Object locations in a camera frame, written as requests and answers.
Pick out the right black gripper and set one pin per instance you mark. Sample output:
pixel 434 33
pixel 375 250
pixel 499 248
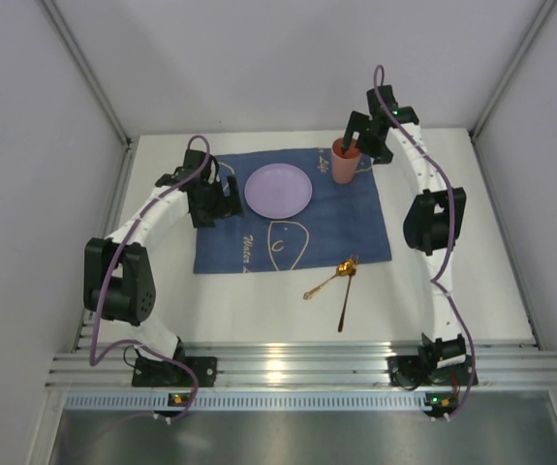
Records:
pixel 361 131

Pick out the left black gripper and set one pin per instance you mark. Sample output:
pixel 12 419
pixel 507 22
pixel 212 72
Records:
pixel 219 201

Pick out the orange plastic cup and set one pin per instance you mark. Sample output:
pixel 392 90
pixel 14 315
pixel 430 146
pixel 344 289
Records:
pixel 344 162

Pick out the purple plastic plate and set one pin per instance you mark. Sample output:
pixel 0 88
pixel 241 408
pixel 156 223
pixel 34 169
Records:
pixel 278 191

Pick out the blue cloth placemat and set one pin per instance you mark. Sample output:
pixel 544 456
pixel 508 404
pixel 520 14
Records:
pixel 332 222

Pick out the gold spoon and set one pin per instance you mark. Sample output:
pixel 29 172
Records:
pixel 345 269

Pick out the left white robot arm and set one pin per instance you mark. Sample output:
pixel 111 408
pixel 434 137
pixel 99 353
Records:
pixel 118 284

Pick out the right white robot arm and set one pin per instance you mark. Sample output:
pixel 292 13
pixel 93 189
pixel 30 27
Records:
pixel 432 224

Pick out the copper fork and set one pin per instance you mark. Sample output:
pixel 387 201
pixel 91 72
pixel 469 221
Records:
pixel 347 295

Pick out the left aluminium frame post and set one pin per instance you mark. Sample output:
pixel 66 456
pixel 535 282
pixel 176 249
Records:
pixel 67 37

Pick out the aluminium frame post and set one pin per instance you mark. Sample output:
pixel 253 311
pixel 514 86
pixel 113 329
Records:
pixel 67 37
pixel 527 39

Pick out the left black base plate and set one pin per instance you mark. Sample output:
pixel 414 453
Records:
pixel 149 373

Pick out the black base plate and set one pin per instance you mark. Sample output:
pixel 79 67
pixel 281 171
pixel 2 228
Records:
pixel 149 373
pixel 409 372

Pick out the aluminium mounting rail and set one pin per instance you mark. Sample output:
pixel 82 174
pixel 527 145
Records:
pixel 294 366

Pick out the right aluminium frame post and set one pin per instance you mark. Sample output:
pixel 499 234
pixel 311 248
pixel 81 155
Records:
pixel 527 39

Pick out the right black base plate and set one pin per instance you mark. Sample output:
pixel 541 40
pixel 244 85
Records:
pixel 409 372

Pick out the perforated cable duct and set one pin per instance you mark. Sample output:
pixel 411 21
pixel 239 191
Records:
pixel 253 401

